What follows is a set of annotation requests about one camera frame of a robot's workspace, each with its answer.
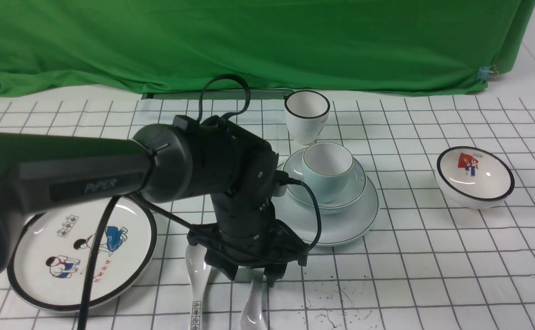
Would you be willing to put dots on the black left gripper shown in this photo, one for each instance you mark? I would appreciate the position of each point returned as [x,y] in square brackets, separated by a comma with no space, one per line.
[248,237]

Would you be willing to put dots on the plain white spoon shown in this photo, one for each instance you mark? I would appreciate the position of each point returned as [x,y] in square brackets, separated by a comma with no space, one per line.
[251,317]

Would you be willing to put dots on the pale blue bowl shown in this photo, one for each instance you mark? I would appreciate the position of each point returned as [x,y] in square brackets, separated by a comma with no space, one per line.
[346,197]

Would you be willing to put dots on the pale blue cup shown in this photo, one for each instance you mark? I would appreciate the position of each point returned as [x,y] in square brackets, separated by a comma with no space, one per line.
[326,169]

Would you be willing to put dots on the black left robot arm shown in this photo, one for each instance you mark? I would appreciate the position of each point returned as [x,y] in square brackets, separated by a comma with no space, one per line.
[161,163]

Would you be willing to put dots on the white spoon with characters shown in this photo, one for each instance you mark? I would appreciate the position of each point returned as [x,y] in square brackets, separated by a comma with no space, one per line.
[198,275]

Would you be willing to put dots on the white cup black rim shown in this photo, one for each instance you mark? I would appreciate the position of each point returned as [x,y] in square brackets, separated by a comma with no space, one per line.
[306,114]

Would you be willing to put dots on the white grid tablecloth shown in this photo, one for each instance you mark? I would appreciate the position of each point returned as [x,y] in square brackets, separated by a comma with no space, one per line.
[427,264]

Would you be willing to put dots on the white plate cartoon print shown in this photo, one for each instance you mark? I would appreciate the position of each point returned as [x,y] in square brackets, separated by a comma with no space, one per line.
[49,264]

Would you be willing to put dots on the white bowl cartoon print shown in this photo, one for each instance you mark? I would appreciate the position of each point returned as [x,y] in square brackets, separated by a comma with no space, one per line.
[473,178]

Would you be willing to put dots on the green backdrop cloth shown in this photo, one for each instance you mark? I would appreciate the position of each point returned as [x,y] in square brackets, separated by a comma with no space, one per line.
[409,47]

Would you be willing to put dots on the blue binder clip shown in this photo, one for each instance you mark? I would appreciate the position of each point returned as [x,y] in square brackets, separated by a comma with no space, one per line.
[486,73]

